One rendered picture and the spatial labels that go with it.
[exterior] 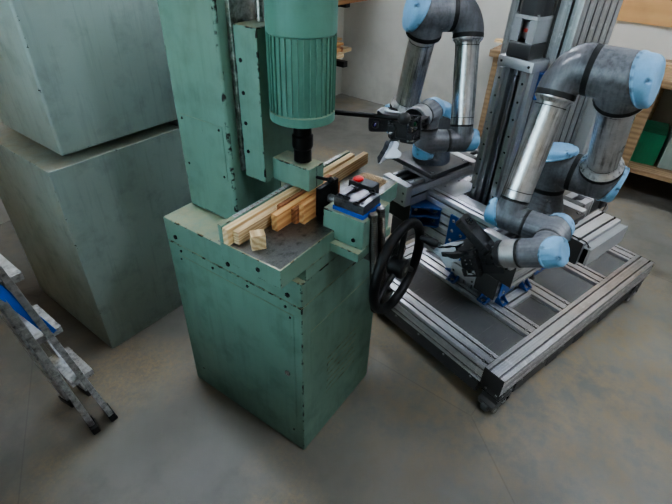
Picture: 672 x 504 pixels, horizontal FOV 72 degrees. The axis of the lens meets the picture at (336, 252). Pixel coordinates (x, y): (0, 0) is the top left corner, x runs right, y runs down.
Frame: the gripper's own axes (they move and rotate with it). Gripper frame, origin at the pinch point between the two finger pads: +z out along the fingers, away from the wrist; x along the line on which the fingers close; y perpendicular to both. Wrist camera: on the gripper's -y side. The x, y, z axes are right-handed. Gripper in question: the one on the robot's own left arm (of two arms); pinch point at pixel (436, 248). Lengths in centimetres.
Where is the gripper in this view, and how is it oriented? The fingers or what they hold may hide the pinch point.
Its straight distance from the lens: 138.2
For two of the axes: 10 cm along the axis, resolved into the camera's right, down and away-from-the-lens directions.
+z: -6.8, 0.3, 7.3
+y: 3.7, 8.8, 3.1
